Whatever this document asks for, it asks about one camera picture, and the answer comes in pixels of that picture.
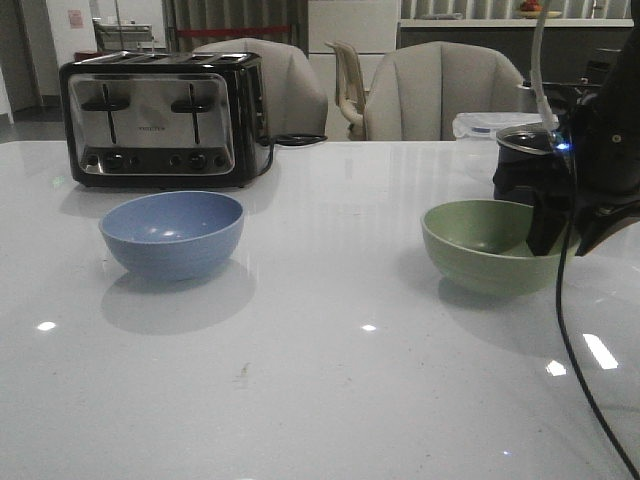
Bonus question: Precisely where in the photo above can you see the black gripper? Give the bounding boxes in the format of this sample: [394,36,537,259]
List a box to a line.
[526,21,639,256]

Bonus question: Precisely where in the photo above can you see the green bowl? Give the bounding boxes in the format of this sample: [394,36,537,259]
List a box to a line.
[421,199,564,297]

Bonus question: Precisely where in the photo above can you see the blue bowl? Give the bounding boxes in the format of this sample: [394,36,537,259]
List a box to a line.
[99,191,244,281]

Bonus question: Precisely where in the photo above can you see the dark blue cooking pot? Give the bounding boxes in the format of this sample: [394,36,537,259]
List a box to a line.
[493,122,569,205]

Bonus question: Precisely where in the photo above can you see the clear plastic container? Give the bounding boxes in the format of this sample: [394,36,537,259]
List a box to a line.
[452,112,542,140]

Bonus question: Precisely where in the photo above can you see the dark kitchen counter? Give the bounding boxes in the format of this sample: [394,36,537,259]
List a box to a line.
[396,20,634,87]

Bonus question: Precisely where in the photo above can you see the beige armchair on right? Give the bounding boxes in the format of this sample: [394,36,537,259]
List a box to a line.
[363,41,534,141]

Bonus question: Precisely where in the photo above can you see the fruit plate on counter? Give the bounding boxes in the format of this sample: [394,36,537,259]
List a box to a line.
[514,0,563,19]

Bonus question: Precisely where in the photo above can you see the beige plastic chair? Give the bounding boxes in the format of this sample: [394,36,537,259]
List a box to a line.
[325,41,367,141]

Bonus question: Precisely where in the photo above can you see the white refrigerator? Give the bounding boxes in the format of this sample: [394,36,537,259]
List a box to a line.
[308,1,400,96]

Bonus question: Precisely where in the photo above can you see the beige armchair behind toaster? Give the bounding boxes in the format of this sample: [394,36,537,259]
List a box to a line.
[194,38,328,136]

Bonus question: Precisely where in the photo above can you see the red barrier belt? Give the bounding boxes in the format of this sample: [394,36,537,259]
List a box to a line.
[176,25,293,38]

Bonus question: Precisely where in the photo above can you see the beige curtain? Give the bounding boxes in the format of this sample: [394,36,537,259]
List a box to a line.
[162,0,309,52]

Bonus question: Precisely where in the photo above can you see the black and silver toaster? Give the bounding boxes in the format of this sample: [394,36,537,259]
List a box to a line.
[59,51,271,188]

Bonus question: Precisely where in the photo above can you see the metal cart in hallway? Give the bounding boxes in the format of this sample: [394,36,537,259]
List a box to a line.
[93,19,154,51]

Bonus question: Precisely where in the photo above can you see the red bin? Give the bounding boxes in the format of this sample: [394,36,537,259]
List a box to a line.
[74,50,102,62]

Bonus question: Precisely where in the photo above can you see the white cable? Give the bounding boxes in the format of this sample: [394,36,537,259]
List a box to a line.
[530,0,560,132]

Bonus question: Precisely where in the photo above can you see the black cable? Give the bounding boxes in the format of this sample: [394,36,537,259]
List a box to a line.
[554,219,640,480]

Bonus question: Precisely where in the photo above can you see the black toaster power cord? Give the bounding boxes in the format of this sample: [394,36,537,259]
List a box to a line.
[257,132,329,176]

